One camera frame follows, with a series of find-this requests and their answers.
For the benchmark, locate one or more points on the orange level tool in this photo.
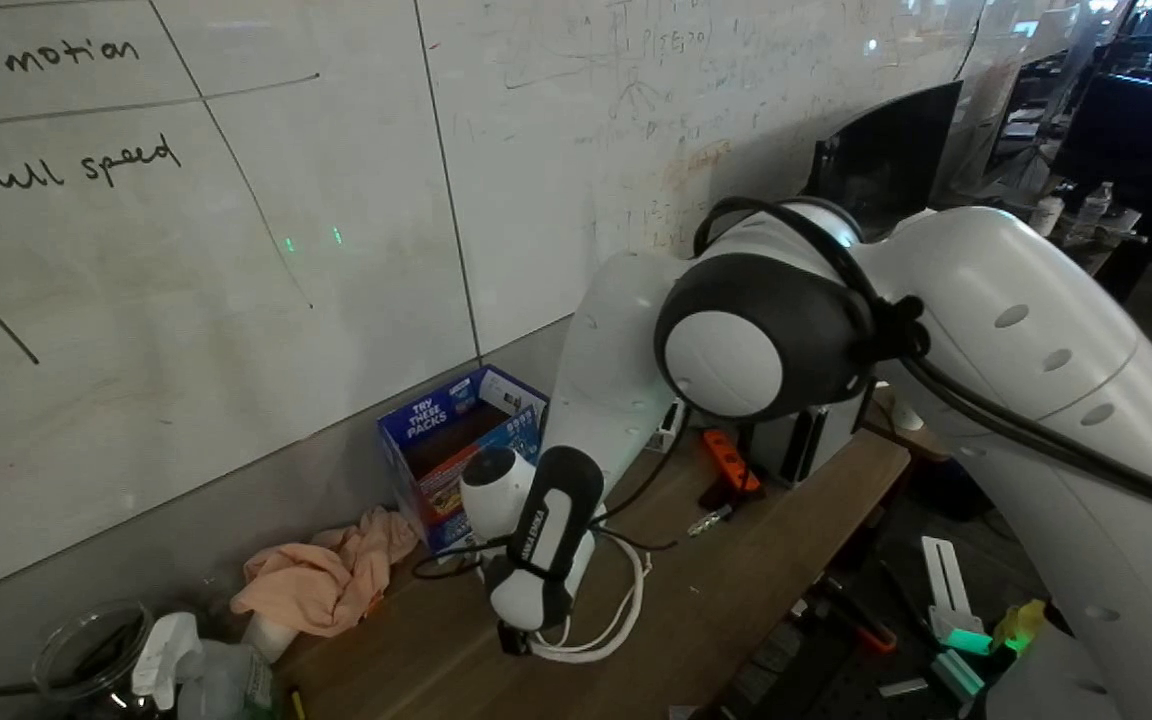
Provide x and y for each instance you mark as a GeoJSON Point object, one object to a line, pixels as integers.
{"type": "Point", "coordinates": [733, 462]}

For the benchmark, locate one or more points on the pink cloth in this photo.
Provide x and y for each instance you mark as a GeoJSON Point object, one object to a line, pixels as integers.
{"type": "Point", "coordinates": [309, 581]}

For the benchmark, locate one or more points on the spray bottle with white head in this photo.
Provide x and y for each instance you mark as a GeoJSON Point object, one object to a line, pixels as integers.
{"type": "Point", "coordinates": [164, 654]}

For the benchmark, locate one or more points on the teal spring clamp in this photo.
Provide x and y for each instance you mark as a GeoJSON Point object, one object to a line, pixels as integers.
{"type": "Point", "coordinates": [967, 654]}

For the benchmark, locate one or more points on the black round container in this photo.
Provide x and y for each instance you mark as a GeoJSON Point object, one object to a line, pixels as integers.
{"type": "Point", "coordinates": [88, 654]}

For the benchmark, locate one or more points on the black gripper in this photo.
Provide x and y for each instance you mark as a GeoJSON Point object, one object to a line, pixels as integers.
{"type": "Point", "coordinates": [514, 636]}

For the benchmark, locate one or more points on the grey cardboard box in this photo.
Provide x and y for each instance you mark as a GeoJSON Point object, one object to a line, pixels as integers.
{"type": "Point", "coordinates": [802, 440]}

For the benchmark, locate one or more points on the blue cardboard box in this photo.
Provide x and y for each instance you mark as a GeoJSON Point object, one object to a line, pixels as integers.
{"type": "Point", "coordinates": [436, 424]}

